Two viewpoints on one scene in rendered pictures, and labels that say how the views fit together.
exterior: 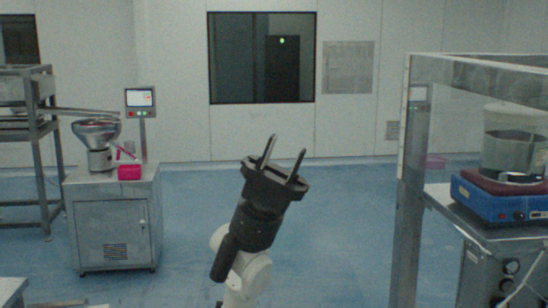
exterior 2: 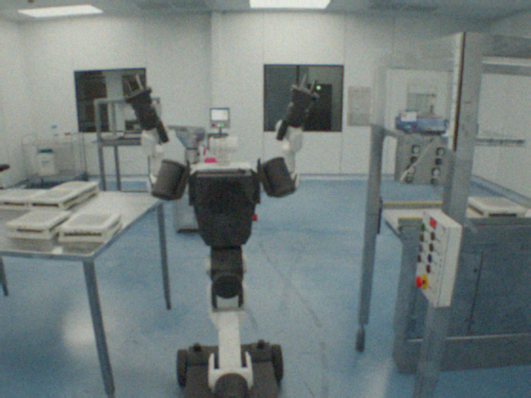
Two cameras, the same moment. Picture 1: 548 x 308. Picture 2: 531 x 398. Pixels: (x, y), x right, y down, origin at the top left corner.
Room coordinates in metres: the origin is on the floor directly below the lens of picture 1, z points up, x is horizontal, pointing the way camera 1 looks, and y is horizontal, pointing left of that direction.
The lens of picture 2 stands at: (-0.94, -0.04, 1.58)
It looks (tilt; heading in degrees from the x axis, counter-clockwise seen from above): 15 degrees down; 7
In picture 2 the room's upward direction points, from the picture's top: straight up
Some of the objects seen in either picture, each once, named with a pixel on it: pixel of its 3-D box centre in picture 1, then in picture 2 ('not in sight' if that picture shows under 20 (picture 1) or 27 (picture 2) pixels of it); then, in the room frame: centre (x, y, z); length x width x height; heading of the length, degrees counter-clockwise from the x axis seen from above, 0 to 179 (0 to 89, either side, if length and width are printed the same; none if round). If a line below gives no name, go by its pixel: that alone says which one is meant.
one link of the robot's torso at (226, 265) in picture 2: not in sight; (227, 264); (0.56, 0.30, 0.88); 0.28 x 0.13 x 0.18; 13
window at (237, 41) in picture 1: (262, 58); (303, 98); (6.20, 0.14, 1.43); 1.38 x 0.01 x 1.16; 97
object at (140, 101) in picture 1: (142, 125); (220, 134); (3.65, 1.02, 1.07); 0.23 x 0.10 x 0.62; 97
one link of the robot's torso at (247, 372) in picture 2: not in sight; (229, 370); (0.63, 0.32, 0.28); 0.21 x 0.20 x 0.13; 13
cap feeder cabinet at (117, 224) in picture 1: (118, 217); (202, 195); (3.48, 1.21, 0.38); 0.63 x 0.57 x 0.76; 97
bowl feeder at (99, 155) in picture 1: (107, 145); (197, 146); (3.53, 1.27, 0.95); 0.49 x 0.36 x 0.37; 97
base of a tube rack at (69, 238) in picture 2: not in sight; (92, 230); (0.81, 1.04, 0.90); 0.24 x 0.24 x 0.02; 8
